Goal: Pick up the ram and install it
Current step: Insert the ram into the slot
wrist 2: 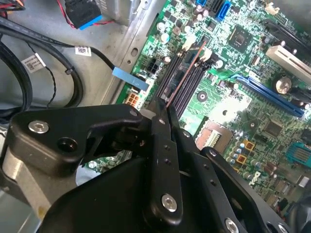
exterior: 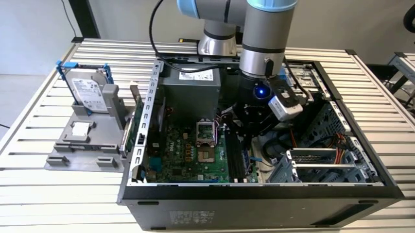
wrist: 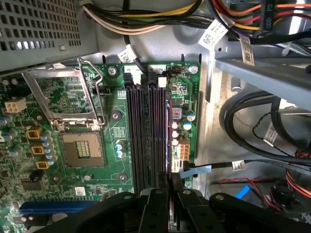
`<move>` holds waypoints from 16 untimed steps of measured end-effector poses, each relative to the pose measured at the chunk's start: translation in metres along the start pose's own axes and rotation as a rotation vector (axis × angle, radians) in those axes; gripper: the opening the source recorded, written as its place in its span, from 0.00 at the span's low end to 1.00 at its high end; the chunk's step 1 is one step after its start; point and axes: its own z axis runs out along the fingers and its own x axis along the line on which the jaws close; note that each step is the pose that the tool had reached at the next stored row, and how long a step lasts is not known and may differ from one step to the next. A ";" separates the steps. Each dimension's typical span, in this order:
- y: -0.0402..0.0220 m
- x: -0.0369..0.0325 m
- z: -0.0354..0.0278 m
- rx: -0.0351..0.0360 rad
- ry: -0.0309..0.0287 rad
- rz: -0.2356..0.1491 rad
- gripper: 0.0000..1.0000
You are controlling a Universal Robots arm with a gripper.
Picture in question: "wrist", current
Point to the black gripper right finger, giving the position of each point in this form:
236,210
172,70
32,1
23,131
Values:
218,216

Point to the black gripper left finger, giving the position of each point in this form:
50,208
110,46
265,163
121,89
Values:
97,218

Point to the RAM slot with black clips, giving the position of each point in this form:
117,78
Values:
153,133
132,133

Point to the RAM slot with white clips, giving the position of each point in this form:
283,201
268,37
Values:
162,133
140,133

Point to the blue plastic tab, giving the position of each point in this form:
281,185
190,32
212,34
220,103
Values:
243,192

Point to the blue expansion slot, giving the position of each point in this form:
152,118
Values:
56,207

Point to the green motherboard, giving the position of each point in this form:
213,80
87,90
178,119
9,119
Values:
109,170

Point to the CPU socket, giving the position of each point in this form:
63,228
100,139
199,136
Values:
82,149

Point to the black PC case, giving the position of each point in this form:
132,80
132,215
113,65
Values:
211,145

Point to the metal socket cover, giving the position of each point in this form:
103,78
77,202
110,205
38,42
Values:
40,97

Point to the grey metal drive cage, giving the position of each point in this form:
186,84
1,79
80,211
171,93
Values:
267,75

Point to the grey power supply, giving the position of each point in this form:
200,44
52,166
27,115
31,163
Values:
36,24

